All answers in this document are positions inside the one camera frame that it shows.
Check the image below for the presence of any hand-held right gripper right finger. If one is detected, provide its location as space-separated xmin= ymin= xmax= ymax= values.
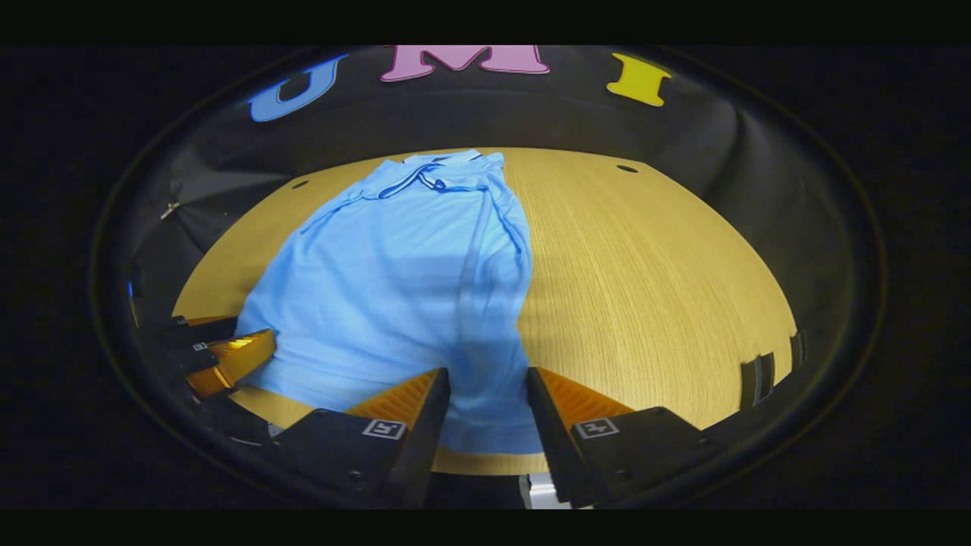
xmin=526 ymin=367 xmax=718 ymax=509

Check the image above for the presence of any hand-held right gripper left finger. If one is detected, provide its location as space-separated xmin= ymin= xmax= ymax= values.
xmin=266 ymin=368 xmax=452 ymax=509

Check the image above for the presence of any light blue T-shirt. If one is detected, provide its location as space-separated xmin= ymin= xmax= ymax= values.
xmin=231 ymin=149 xmax=547 ymax=456

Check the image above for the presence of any pale grey object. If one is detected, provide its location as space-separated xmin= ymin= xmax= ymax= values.
xmin=520 ymin=473 xmax=571 ymax=509

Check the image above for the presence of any black backdrop cloth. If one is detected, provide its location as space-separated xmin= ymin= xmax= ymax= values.
xmin=95 ymin=45 xmax=885 ymax=456

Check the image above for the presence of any black table edge bracket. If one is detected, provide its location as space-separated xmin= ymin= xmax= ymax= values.
xmin=740 ymin=352 xmax=777 ymax=411

